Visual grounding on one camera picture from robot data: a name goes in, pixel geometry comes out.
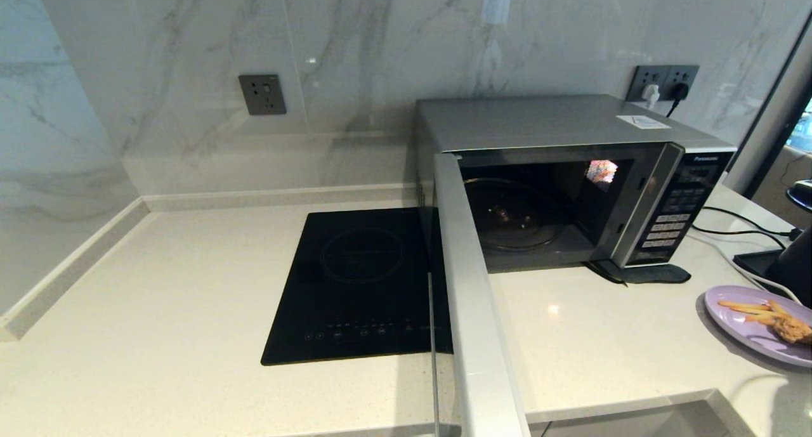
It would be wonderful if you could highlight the long french fry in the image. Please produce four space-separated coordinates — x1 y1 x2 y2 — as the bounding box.
718 299 771 313

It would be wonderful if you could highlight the purple plate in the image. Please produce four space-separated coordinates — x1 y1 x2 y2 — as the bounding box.
704 285 812 369

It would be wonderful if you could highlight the fried chicken piece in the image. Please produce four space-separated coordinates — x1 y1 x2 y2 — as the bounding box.
773 315 812 344

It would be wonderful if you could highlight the silver microwave oven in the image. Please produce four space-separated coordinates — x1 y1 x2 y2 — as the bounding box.
416 95 738 274

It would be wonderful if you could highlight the black induction cooktop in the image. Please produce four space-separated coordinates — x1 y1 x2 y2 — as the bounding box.
261 207 454 366

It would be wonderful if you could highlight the white paper sticker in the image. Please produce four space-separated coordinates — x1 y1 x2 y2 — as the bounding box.
617 114 672 130

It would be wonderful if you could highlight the black rubber pad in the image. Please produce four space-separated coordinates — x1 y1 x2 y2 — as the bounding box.
587 261 692 287

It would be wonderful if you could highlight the black power plug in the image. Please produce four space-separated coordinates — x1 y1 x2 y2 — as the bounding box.
666 83 690 117

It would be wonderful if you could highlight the grey single wall socket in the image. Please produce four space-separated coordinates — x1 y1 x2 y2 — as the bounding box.
239 74 287 116

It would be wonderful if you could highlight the grey double wall socket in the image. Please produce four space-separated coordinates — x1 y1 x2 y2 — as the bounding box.
625 65 700 103

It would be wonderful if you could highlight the black power cable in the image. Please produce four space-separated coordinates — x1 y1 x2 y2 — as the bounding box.
691 228 786 251
701 207 802 240

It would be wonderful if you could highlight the white power cable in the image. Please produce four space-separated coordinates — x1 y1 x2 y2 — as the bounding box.
690 233 801 303

